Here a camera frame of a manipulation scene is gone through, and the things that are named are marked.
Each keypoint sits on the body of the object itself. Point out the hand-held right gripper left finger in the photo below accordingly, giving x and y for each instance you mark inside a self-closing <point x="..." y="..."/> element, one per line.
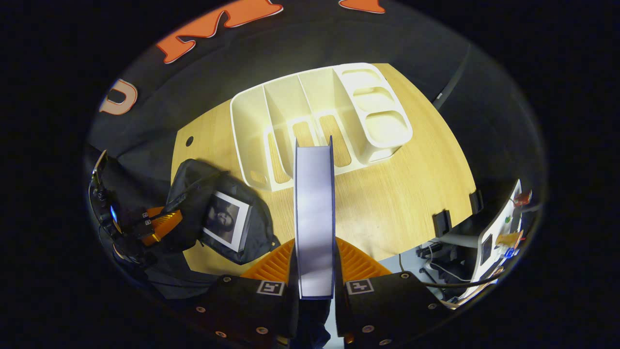
<point x="242" y="310"/>

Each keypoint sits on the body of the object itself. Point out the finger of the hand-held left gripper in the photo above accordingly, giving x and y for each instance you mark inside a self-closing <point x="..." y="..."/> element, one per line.
<point x="152" y="236"/>
<point x="167" y="218"/>

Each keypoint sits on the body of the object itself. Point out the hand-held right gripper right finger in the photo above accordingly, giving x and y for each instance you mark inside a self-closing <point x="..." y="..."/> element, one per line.
<point x="382" y="310"/>

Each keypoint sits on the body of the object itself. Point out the black schoolbag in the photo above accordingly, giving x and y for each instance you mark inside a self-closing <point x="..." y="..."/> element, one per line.
<point x="186" y="191"/>

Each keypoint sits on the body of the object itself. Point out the portrait cover book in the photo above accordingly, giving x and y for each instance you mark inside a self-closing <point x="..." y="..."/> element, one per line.
<point x="225" y="220"/>

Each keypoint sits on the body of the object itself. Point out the blue cover book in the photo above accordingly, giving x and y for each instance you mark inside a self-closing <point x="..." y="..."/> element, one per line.
<point x="314" y="218"/>

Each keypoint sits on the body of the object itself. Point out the white bookshelf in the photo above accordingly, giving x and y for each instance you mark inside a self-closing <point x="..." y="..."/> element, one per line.
<point x="382" y="126"/>

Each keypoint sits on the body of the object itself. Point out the black table clamp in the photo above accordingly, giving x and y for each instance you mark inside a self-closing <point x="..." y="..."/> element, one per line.
<point x="477" y="201"/>
<point x="441" y="223"/>

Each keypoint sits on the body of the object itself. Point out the black phone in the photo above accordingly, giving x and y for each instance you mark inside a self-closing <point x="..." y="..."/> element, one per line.
<point x="486" y="248"/>

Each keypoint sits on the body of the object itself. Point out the white desk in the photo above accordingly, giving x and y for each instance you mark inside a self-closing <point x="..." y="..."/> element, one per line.
<point x="491" y="230"/>

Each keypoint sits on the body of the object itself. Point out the small blue item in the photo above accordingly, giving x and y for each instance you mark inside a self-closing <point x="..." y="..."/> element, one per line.
<point x="508" y="252"/>

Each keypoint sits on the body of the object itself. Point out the orange packet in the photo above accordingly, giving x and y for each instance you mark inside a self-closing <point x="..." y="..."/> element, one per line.
<point x="508" y="238"/>

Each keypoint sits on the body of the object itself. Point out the red can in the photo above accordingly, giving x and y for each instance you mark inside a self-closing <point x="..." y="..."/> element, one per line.
<point x="523" y="198"/>

